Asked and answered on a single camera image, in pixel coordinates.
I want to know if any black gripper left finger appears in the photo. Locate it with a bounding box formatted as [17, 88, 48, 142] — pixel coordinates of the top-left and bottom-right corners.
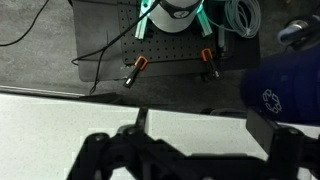
[66, 108, 187, 180]

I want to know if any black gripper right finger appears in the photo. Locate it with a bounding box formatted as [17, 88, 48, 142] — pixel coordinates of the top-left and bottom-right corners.
[246, 109, 320, 180]

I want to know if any dark blue bottle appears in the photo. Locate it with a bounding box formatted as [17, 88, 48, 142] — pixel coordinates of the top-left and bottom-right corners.
[240, 45, 320, 125]

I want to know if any orange black clamp left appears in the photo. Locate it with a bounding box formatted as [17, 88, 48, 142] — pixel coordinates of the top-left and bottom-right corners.
[123, 56, 148, 88]

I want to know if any orange black clamp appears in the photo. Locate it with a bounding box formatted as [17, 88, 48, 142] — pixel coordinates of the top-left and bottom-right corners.
[123, 56, 148, 88]
[201, 48, 220, 78]

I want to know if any black floor mat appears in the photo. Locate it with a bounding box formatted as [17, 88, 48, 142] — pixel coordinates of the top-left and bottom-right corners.
[71, 0, 262, 83]

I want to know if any orange black clamp right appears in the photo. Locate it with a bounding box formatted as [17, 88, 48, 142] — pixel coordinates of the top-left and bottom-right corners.
[201, 48, 220, 78]

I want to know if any black thin cable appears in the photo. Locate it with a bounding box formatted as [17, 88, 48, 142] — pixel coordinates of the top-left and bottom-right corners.
[0, 0, 161, 95]

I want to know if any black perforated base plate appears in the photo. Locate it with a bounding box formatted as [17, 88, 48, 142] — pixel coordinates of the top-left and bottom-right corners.
[121, 0, 217, 65]

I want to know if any coiled light grey cable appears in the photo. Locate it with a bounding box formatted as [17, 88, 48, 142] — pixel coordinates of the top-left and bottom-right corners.
[207, 0, 262, 39]

